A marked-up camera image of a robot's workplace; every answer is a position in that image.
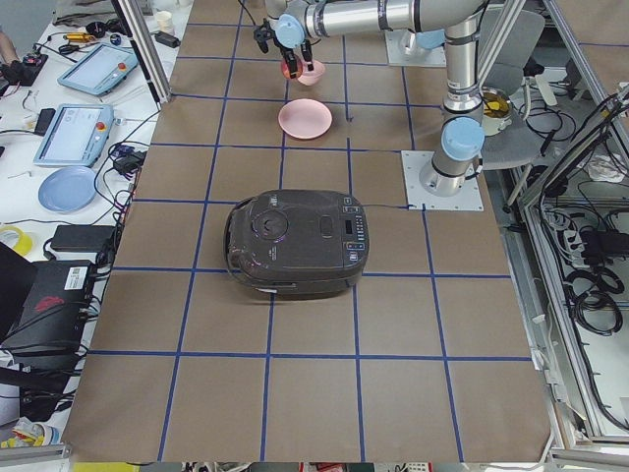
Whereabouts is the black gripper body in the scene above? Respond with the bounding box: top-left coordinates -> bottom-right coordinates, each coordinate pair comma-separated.
254,19 -> 289,53

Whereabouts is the red yellow apple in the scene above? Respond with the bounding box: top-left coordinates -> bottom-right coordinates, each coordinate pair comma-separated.
280,61 -> 304,80

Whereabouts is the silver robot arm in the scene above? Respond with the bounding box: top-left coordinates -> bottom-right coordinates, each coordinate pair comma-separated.
254,0 -> 487,198

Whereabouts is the pink bowl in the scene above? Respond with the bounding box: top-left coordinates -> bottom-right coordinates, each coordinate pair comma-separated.
297,60 -> 326,87

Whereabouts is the pink plate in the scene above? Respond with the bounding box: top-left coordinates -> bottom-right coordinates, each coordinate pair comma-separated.
277,98 -> 332,140

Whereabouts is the blue plate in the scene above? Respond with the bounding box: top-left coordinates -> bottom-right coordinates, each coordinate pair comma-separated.
37,166 -> 96,212

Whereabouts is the white paper cup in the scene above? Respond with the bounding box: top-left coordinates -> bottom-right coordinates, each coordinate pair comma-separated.
154,11 -> 175,35

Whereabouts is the upper teach pendant tablet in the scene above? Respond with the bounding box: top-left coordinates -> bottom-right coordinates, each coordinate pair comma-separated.
57,44 -> 139,96

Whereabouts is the teach pendant tablet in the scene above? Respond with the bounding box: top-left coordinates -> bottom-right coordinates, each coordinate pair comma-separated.
57,44 -> 139,96
33,103 -> 114,167

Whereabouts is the dark rice cooker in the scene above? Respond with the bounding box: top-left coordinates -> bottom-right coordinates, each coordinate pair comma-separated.
223,189 -> 370,296

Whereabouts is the lower teach pendant tablet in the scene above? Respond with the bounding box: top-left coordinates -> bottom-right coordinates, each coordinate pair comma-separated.
33,103 -> 114,167

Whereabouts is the black smartphone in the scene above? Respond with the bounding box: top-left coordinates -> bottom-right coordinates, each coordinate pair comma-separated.
33,108 -> 56,136

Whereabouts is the grey office chair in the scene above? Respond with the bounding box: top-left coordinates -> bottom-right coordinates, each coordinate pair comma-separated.
479,9 -> 546,171

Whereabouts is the black power adapter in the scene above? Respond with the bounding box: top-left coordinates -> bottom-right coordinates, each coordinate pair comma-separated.
49,225 -> 115,253

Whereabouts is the yellow tape roll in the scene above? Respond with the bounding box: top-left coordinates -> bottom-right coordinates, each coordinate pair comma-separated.
0,225 -> 33,257

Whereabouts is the black computer box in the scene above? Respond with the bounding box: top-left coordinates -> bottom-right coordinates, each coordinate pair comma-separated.
1,260 -> 96,371

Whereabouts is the aluminium frame post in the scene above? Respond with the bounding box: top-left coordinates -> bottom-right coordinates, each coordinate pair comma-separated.
111,0 -> 172,104

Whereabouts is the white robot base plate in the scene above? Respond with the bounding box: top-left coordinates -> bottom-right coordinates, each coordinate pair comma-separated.
401,150 -> 484,211

